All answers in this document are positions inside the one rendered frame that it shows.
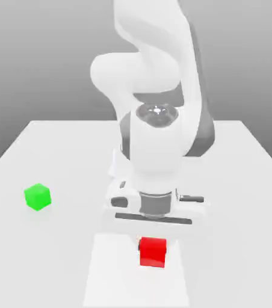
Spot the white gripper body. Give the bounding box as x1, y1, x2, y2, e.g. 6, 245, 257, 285
101, 206, 211, 235

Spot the small red cube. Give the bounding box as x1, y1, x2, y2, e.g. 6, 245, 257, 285
137, 236, 167, 269

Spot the small green cube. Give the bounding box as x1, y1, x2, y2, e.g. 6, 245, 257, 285
23, 183, 52, 212

